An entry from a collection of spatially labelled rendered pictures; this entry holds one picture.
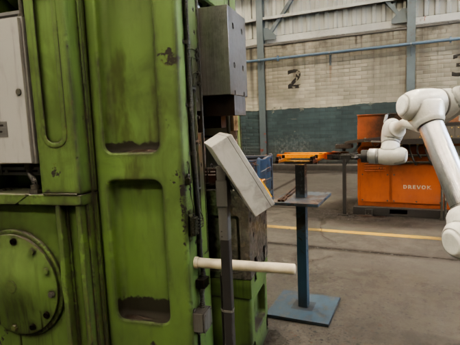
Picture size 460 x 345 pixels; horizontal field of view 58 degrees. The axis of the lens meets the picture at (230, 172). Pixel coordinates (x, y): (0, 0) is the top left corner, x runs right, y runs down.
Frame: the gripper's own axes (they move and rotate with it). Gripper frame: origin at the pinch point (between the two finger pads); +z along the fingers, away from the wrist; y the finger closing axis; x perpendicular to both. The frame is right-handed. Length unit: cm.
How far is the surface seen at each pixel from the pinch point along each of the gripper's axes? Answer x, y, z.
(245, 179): 4, -128, 2
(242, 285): -57, -75, 29
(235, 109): 29, -72, 31
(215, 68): 48, -78, 37
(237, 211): -20, -75, 31
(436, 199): -78, 283, -60
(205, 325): -65, -103, 35
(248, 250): -39, -75, 26
